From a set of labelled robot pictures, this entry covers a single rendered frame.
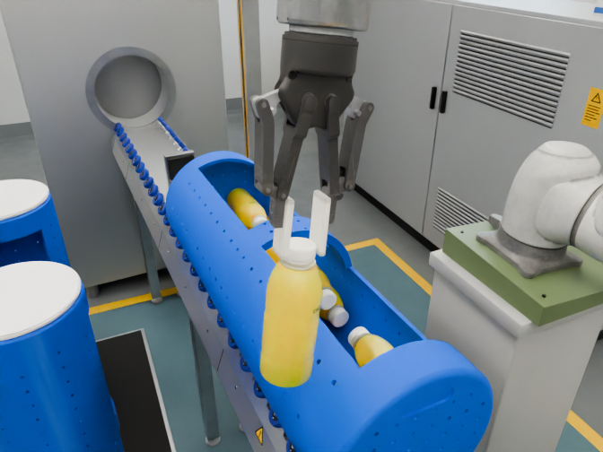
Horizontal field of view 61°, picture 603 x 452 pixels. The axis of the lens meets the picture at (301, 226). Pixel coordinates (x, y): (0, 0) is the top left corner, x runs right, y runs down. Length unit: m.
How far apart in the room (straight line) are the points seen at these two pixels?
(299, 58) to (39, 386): 0.95
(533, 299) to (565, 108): 1.31
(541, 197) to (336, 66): 0.78
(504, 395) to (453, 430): 0.56
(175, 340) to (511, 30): 2.11
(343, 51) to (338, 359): 0.41
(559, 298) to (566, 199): 0.21
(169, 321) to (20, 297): 1.55
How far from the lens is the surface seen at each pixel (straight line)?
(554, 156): 1.20
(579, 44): 2.33
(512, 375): 1.32
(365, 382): 0.69
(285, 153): 0.53
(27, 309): 1.22
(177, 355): 2.54
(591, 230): 1.17
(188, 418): 2.27
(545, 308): 1.18
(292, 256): 0.56
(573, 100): 2.35
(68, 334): 1.22
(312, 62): 0.49
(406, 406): 0.70
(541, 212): 1.21
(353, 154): 0.56
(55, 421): 1.33
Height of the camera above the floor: 1.71
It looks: 29 degrees down
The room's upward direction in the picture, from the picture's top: straight up
